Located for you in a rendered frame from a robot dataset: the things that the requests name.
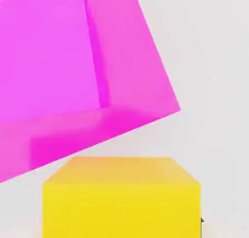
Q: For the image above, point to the small yellow cube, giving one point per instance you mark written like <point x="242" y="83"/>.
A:
<point x="120" y="207"/>

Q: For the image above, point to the small magenta cube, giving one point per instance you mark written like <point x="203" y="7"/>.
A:
<point x="48" y="57"/>

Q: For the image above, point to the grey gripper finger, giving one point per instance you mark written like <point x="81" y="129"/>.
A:
<point x="202" y="220"/>

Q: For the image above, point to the large magenta box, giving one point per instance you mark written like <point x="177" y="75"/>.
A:
<point x="136" y="71"/>

